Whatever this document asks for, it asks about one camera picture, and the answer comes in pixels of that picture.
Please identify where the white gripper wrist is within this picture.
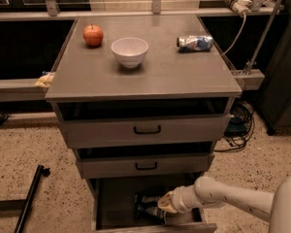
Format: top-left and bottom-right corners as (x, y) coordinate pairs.
(158, 185), (198, 214)

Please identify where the blue chip bag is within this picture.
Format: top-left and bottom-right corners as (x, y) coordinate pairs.
(134, 194), (166, 221)

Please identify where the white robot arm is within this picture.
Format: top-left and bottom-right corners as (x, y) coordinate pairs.
(158, 177), (291, 233)

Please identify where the bottom grey drawer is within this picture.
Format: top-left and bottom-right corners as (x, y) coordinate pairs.
(92, 174), (217, 233)

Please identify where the grey drawer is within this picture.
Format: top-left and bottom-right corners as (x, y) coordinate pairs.
(76, 142), (214, 179)
(92, 174), (217, 233)
(58, 97), (231, 149)

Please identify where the middle grey drawer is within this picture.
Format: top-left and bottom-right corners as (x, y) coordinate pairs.
(76, 142), (214, 179)

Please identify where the top grey drawer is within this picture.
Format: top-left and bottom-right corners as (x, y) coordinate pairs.
(58, 97), (231, 149)

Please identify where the grey drawer cabinet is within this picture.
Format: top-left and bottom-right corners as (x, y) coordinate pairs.
(45, 14), (243, 233)

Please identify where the black metal floor bar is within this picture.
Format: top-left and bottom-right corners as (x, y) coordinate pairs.
(14, 165), (50, 233)

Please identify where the dark grey cabinet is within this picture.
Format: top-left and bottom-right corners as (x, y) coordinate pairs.
(253, 0), (291, 135)

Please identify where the white bowl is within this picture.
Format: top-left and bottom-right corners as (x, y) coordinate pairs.
(111, 37), (148, 68)

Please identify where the crushed silver blue can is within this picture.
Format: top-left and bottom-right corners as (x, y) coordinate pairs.
(177, 35), (213, 53)

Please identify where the red apple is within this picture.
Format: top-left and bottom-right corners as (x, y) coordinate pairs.
(82, 24), (104, 47)

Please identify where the white power strip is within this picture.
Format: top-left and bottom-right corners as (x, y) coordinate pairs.
(223, 0), (251, 17)

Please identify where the black cable bundle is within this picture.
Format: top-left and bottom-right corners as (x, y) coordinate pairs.
(213, 100), (256, 153)

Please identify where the yellow sponge on rail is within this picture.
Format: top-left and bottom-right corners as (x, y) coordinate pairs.
(35, 72), (55, 88)

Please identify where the grey metal rail frame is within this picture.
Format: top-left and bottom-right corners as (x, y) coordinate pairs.
(0, 0), (286, 103)

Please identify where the white power cable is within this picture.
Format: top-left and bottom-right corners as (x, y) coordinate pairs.
(220, 12), (248, 57)

